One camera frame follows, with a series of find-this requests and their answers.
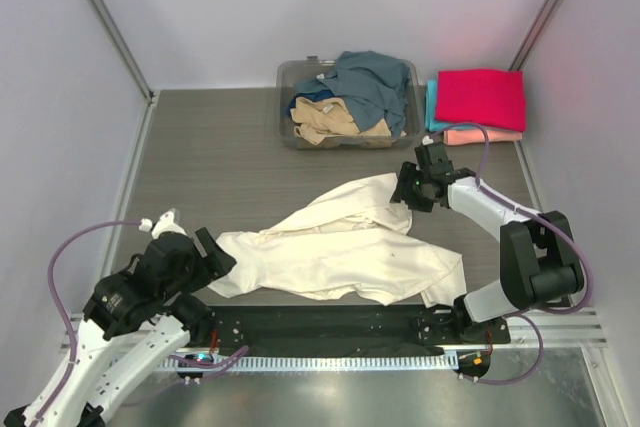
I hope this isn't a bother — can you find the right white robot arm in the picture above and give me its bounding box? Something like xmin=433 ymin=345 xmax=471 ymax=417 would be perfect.
xmin=391 ymin=162 xmax=590 ymax=343

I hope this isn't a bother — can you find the white slotted cable duct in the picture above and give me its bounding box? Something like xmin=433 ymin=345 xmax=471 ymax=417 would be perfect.
xmin=159 ymin=354 xmax=459 ymax=373

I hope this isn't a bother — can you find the blue grey t shirt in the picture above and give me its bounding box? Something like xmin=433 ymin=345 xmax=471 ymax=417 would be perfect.
xmin=294 ymin=51 xmax=411 ymax=137

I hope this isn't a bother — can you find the folded salmon pink t shirt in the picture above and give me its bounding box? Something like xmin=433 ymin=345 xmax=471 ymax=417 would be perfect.
xmin=444 ymin=128 xmax=522 ymax=146

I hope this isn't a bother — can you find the folded red t shirt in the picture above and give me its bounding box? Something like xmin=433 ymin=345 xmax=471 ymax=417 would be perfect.
xmin=435 ymin=69 xmax=527 ymax=132

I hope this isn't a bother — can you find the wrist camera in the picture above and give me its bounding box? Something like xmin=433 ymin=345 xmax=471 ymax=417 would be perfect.
xmin=138 ymin=208 xmax=187 ymax=240
xmin=414 ymin=137 xmax=454 ymax=178

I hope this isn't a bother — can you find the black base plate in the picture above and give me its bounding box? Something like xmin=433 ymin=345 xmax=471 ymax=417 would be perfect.
xmin=211 ymin=304 xmax=511 ymax=356

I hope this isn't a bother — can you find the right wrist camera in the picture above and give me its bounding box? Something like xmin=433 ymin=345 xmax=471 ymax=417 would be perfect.
xmin=414 ymin=137 xmax=454 ymax=178

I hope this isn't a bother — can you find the tan beige t shirt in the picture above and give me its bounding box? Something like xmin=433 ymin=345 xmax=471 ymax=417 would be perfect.
xmin=290 ymin=97 xmax=394 ymax=148

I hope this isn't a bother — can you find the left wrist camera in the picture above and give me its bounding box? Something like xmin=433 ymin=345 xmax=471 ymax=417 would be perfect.
xmin=138 ymin=208 xmax=187 ymax=240

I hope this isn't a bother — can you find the clear plastic bin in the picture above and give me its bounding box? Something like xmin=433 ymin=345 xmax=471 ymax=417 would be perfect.
xmin=276 ymin=51 xmax=424 ymax=149

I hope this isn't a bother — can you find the folded teal t shirt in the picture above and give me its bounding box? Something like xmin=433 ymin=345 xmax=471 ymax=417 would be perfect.
xmin=425 ymin=79 xmax=455 ymax=132

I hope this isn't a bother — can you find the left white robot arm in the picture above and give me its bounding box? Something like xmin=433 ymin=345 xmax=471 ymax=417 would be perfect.
xmin=4 ymin=219 xmax=236 ymax=426

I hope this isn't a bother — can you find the cream white t shirt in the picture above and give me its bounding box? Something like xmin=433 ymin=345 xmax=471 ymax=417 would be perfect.
xmin=209 ymin=173 xmax=467 ymax=307

